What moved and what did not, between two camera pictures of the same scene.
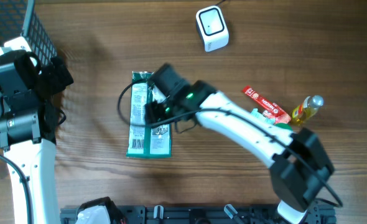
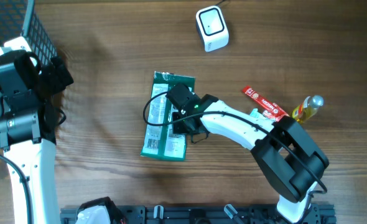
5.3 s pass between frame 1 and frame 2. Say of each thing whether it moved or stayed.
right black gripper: moved
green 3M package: moved
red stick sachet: stayed
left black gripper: stayed
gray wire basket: stayed
